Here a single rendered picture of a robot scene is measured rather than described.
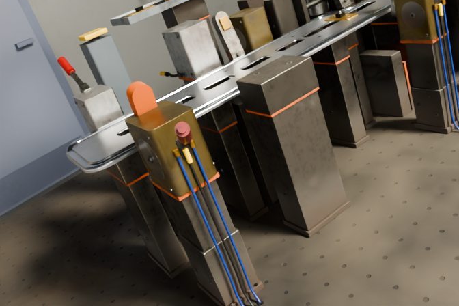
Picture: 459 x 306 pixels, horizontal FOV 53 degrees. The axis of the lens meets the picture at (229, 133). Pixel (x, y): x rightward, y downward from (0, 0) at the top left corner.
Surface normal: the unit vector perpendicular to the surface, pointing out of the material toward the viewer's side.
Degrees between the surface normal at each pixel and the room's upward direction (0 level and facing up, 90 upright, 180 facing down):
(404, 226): 0
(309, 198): 90
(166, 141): 90
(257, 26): 90
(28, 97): 90
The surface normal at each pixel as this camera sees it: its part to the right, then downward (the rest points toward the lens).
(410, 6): -0.78, 0.46
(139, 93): 0.58, 0.35
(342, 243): -0.32, -0.87
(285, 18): 0.53, 0.17
